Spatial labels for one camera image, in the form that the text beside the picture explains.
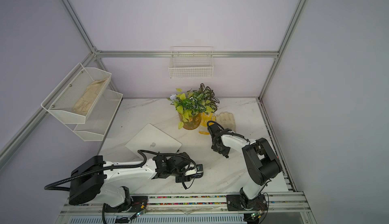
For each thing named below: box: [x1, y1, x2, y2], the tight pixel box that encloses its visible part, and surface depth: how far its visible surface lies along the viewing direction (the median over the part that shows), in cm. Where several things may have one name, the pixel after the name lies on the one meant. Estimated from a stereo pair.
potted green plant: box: [166, 83, 220, 131], surface depth 88 cm
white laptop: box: [125, 123, 183, 160], surface depth 99 cm
